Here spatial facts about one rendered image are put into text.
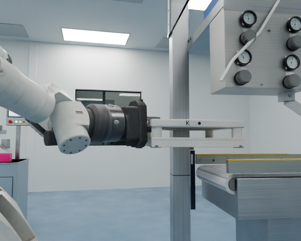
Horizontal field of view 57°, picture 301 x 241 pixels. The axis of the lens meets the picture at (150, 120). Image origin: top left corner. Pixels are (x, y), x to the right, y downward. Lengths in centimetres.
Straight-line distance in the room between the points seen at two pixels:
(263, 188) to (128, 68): 533
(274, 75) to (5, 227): 76
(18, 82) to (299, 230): 76
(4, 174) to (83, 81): 319
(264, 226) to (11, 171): 257
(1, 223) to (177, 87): 66
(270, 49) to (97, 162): 515
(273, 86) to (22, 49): 560
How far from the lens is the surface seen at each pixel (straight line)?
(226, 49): 71
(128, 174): 579
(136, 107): 70
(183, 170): 98
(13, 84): 49
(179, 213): 100
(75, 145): 59
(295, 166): 80
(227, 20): 74
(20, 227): 92
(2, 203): 92
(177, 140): 70
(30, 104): 52
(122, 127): 64
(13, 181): 306
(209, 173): 85
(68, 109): 61
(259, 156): 106
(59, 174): 574
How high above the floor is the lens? 98
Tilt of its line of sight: 4 degrees up
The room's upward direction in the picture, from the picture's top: straight up
